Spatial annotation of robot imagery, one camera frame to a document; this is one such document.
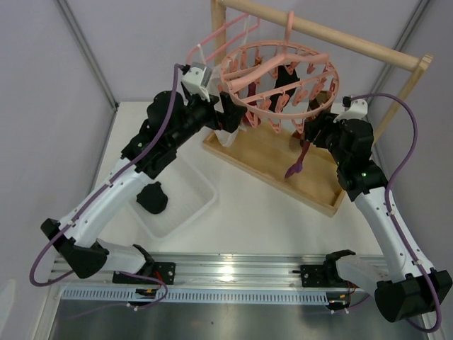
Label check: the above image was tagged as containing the magenta striped sock yellow cuff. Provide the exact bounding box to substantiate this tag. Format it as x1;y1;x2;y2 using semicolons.
285;140;311;179

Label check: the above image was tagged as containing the black sock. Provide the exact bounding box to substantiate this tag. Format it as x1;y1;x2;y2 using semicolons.
136;181;168;215
273;65;300;102

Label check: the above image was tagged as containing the pink round clip hanger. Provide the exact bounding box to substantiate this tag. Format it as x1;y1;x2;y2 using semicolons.
219;12;340;133

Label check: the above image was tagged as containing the white plastic basket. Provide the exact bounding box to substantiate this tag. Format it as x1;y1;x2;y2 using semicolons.
127;157;218;241

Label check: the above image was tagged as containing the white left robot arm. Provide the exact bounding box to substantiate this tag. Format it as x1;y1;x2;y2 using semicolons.
40;91;246;279

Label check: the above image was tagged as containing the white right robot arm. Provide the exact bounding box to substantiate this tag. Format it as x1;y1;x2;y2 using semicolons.
305;111;452;332

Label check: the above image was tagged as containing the pink clothes hanger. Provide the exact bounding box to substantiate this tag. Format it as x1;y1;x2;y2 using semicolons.
185;13;260;67

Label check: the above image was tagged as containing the white camisole top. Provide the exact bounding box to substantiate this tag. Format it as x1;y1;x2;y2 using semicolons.
197;16;259;148

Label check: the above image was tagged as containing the wooden clothes rack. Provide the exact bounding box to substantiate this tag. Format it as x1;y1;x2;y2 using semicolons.
203;1;433;217

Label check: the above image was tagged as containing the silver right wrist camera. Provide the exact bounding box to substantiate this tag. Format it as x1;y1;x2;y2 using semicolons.
333;96;368;123

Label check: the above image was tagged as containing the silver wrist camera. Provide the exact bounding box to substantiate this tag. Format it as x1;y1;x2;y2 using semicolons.
180;62;212;102
333;96;368;123

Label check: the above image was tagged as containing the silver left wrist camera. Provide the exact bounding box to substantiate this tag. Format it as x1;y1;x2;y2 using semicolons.
180;62;212;102

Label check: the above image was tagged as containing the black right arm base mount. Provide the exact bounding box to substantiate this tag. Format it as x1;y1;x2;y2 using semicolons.
300;264;344;288

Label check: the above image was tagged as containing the aluminium mounting rail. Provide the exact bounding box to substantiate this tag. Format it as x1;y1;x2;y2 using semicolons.
47;251;404;288

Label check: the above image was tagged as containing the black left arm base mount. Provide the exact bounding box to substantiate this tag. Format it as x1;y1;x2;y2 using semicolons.
113;262;176;285

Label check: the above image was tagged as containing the white slotted cable duct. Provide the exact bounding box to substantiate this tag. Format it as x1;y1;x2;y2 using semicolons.
62;287;350;305

